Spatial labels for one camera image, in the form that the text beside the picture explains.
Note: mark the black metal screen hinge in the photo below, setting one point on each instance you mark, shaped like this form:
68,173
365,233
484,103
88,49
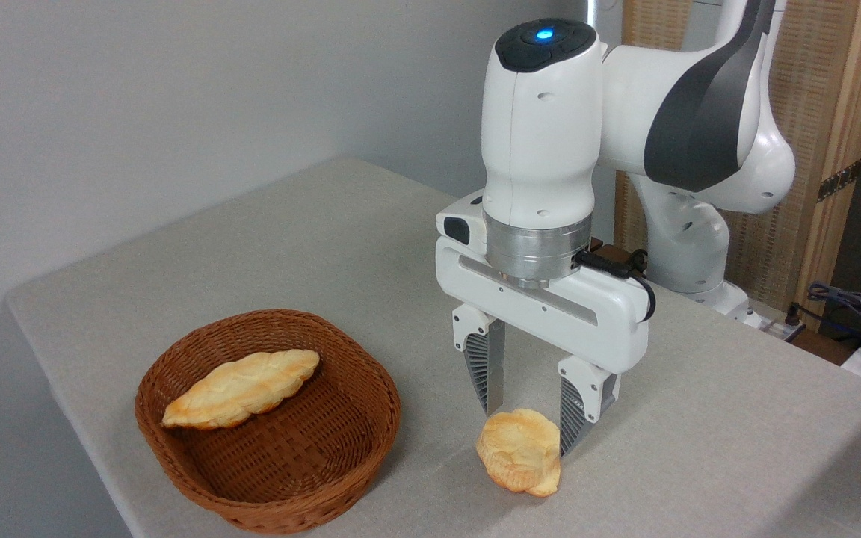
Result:
840,181

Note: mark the grey tablecloth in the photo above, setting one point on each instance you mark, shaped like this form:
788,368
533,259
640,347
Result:
699,448

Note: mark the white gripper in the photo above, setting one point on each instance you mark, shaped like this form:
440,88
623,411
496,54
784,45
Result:
595,329

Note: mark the round flaky bread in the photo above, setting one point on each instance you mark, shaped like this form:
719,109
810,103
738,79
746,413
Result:
520,452

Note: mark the brown wicker basket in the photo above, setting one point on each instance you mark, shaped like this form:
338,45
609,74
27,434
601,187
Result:
288,448

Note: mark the long braided bread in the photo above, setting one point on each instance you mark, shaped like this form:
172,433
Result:
244,388

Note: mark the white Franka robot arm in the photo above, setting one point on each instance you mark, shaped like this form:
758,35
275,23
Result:
542,134

